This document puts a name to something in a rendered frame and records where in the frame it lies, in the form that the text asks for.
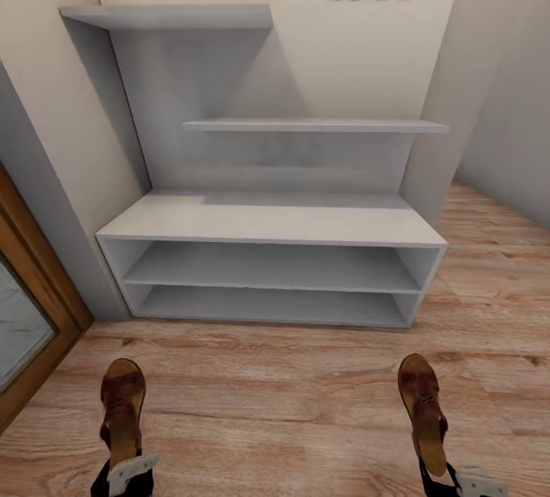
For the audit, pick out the door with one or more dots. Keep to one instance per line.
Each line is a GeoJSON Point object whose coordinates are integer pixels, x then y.
{"type": "Point", "coordinates": [42, 316]}

